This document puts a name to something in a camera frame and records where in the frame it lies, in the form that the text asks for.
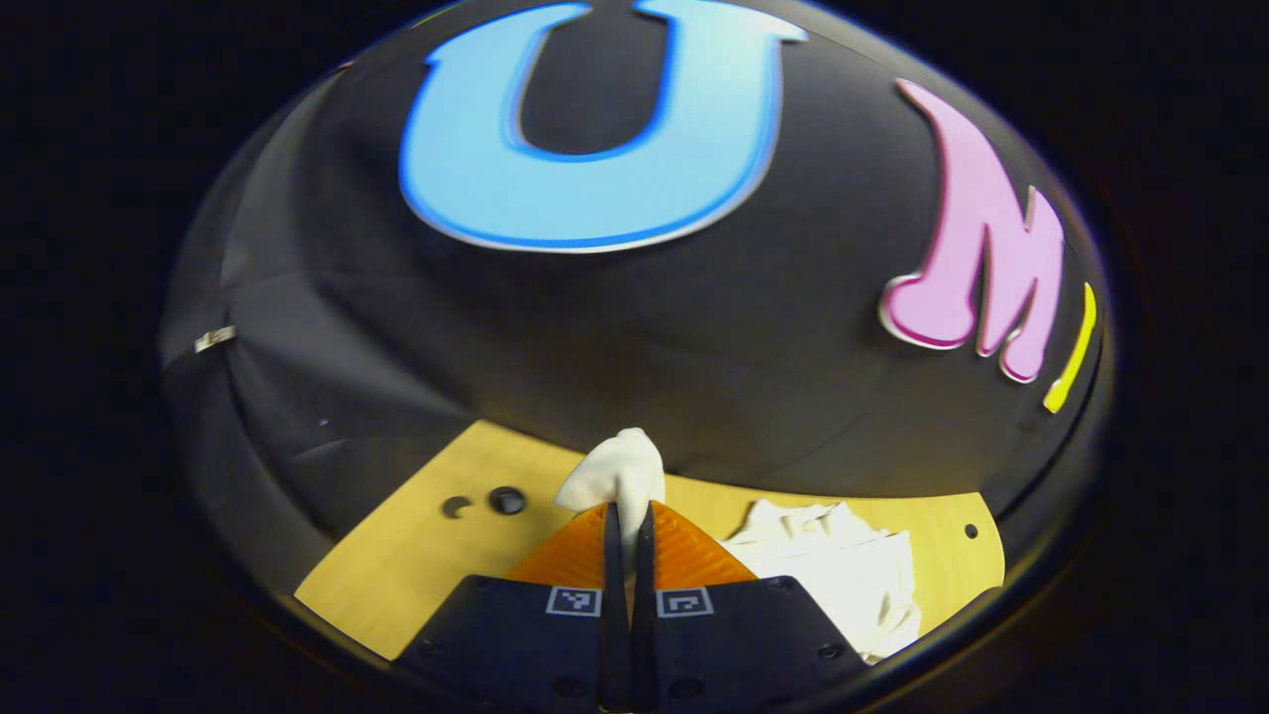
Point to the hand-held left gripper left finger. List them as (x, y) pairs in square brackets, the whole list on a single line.
[(615, 595)]

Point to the white long-sleeved garment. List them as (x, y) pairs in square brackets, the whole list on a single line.
[(843, 575)]

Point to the small silver backdrop clip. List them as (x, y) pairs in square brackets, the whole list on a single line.
[(213, 338)]

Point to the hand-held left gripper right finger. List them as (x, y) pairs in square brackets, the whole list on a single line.
[(644, 595)]

